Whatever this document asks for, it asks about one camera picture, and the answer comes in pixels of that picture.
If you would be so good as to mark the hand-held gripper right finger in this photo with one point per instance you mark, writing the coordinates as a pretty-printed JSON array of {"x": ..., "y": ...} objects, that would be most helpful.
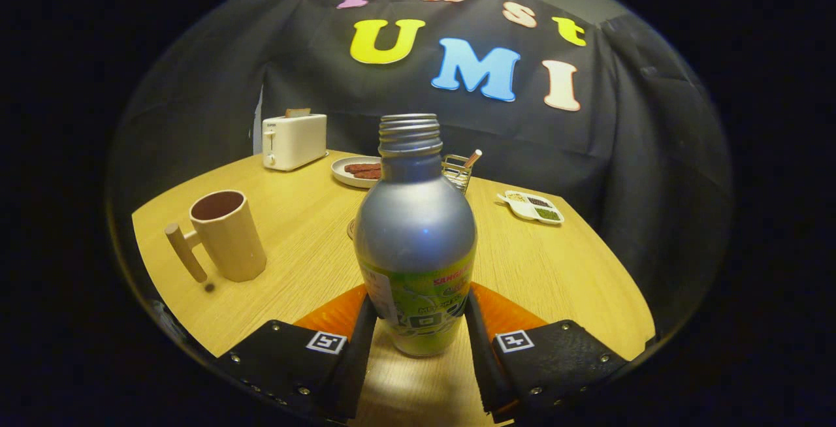
[{"x": 480, "y": 362}]

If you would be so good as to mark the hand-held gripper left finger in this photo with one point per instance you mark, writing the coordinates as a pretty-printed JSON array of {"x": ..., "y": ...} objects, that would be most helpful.
[{"x": 356, "y": 362}]

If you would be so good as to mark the round wooden coaster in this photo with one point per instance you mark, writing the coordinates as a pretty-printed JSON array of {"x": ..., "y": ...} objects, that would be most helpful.
[{"x": 351, "y": 229}]

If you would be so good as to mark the silver juice bottle green label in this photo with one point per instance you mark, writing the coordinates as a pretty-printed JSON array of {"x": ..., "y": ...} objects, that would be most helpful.
[{"x": 415, "y": 231}]

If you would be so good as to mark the wooden table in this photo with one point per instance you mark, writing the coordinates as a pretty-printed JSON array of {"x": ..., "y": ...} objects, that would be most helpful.
[{"x": 294, "y": 283}]

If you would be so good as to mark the white divided seasoning dish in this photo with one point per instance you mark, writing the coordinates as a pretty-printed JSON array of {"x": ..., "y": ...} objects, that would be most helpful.
[{"x": 532, "y": 208}]

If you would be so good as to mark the white plate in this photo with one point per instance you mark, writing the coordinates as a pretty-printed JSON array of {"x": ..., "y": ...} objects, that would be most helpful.
[{"x": 343, "y": 177}]

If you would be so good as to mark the brown meat strips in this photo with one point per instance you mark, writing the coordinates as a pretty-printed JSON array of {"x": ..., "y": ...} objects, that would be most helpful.
[{"x": 362, "y": 170}]

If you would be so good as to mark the pink stick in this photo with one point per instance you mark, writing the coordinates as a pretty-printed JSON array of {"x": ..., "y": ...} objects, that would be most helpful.
[{"x": 473, "y": 158}]

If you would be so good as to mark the white toaster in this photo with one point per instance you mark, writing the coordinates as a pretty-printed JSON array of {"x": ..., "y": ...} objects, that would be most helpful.
[{"x": 294, "y": 143}]

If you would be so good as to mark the black backdrop cloth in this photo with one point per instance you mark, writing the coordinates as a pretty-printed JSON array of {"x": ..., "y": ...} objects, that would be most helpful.
[{"x": 627, "y": 172}]

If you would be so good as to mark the toast slice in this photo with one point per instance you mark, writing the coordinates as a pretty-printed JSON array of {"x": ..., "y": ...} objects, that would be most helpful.
[{"x": 298, "y": 113}]

